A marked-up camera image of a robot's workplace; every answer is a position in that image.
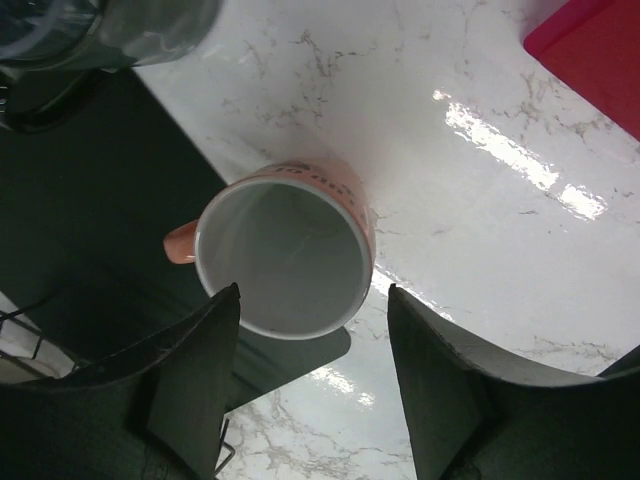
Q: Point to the black clipboard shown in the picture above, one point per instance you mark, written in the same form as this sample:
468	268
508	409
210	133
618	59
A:
85	208

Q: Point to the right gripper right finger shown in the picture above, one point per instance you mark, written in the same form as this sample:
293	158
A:
477	411

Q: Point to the dark grey mug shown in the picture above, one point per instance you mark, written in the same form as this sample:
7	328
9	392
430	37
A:
94	39

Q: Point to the red folder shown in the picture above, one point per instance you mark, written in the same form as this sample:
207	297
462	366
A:
593	47

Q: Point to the pink ceramic mug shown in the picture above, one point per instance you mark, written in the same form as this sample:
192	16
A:
298	240

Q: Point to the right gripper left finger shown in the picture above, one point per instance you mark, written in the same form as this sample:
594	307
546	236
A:
125	400

